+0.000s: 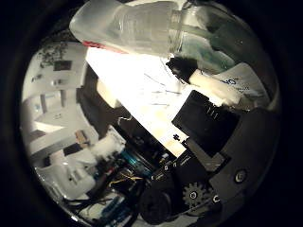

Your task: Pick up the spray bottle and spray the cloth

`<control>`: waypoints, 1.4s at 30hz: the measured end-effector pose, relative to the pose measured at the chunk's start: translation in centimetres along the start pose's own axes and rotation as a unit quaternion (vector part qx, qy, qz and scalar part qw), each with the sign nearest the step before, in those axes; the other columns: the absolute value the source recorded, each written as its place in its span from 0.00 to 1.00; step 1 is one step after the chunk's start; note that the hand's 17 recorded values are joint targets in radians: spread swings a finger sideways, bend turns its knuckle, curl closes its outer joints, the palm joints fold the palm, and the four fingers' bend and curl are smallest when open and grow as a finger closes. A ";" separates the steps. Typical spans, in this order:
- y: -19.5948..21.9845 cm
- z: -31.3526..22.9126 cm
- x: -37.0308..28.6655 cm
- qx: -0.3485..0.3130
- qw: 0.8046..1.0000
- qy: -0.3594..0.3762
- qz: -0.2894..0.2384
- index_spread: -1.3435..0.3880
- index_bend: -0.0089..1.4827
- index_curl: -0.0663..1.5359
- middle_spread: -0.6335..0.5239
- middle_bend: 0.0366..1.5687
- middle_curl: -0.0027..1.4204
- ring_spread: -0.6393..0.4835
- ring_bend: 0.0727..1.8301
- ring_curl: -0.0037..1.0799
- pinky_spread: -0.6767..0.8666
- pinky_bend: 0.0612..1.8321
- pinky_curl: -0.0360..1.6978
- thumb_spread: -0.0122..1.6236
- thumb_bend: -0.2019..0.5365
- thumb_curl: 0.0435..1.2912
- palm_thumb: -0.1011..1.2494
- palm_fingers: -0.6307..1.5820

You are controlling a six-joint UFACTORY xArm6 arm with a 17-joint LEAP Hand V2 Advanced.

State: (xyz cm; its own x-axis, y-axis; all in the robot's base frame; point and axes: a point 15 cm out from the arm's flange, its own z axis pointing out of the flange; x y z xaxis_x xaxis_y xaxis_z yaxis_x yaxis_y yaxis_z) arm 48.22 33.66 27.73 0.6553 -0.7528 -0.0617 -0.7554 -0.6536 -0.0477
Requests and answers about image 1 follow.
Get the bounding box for clear plastic spray bottle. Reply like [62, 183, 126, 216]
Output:
[68, 0, 276, 76]

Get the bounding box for white cloth with blue print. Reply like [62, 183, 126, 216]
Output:
[211, 61, 271, 102]

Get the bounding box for white shelf unit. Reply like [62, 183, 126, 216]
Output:
[21, 42, 98, 159]

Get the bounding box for dark leafy plant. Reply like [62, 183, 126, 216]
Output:
[38, 40, 70, 69]

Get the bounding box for white machine with cables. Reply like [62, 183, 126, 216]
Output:
[36, 125, 127, 201]

